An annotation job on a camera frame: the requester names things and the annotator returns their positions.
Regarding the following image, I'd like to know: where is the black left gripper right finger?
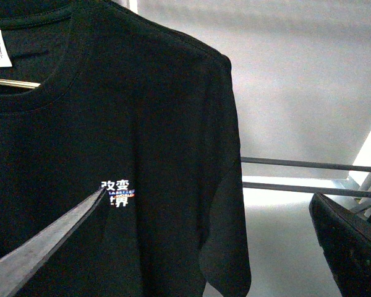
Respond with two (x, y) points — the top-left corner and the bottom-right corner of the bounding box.
(309, 193), (371, 296)

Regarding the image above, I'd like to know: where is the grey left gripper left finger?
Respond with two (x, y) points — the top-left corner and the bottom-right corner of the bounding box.
(0, 187), (107, 296)

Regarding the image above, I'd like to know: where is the black printed t-shirt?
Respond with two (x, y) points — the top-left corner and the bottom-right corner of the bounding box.
(0, 1), (251, 296)

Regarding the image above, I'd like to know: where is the metal wire clothes hanger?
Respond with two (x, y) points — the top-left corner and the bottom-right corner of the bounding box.
(0, 79), (40, 89)

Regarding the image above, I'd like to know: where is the grey metal rack rail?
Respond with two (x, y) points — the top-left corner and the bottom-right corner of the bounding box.
(241, 157), (371, 198)

